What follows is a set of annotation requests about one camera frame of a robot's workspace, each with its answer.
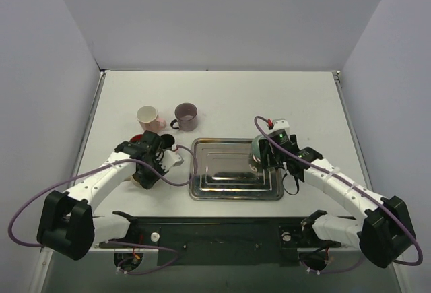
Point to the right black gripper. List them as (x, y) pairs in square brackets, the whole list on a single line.
[(266, 155)]

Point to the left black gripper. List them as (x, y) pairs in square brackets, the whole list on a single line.
[(148, 174)]

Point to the red ceramic mug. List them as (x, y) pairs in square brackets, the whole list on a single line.
[(136, 138)]

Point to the teal speckled ceramic mug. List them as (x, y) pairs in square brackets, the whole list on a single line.
[(260, 150)]

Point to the pink faceted ceramic mug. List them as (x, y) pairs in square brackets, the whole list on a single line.
[(149, 119)]

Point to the cream ceramic mug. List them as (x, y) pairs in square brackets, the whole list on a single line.
[(134, 181)]

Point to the lilac ceramic mug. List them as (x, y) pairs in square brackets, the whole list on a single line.
[(185, 117)]

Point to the small dark brown cup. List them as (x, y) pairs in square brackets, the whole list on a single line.
[(168, 140)]

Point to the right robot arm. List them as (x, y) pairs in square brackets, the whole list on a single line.
[(379, 227)]

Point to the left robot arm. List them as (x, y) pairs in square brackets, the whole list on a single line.
[(68, 224)]

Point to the stainless steel tray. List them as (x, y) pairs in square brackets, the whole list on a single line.
[(227, 171)]

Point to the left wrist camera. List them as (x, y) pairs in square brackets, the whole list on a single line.
[(170, 159)]

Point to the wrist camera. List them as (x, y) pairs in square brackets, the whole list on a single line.
[(170, 159), (279, 126)]

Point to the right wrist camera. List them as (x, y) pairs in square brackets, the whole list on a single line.
[(279, 126)]

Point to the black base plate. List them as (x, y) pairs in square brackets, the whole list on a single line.
[(222, 241)]

